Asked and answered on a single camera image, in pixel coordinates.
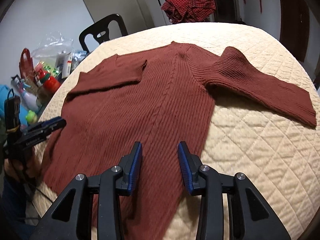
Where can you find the white bottle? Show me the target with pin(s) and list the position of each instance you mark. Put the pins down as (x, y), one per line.
(30, 99)

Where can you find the red gift bag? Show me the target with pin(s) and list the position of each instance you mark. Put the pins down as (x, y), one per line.
(26, 65)

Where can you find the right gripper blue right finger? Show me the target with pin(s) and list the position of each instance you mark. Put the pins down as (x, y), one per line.
(189, 165)

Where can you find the red reindeer thermos bottle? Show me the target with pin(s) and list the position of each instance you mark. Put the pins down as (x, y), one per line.
(49, 82)

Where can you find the maroon knit sweater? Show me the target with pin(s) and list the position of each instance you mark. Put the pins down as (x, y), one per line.
(158, 97)

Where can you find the red plaid shirt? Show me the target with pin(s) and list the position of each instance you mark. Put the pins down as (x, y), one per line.
(185, 11)

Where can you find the person's left hand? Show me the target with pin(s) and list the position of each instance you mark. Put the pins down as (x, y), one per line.
(30, 166)

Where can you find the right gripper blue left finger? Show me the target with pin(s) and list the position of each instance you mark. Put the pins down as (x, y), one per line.
(130, 165)

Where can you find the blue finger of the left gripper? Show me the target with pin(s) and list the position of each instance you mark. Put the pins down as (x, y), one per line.
(27, 139)
(52, 125)

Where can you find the grey cabinet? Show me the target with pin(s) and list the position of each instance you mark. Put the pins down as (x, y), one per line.
(138, 15)

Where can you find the clear plastic bag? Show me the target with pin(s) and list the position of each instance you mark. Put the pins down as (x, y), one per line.
(51, 47)

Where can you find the dark wooden door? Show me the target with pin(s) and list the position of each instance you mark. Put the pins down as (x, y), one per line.
(295, 27)

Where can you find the black chair behind table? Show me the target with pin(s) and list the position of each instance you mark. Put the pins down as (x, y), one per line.
(100, 30)

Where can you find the cream quilted table cover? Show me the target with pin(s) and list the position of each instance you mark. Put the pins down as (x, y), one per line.
(280, 156)

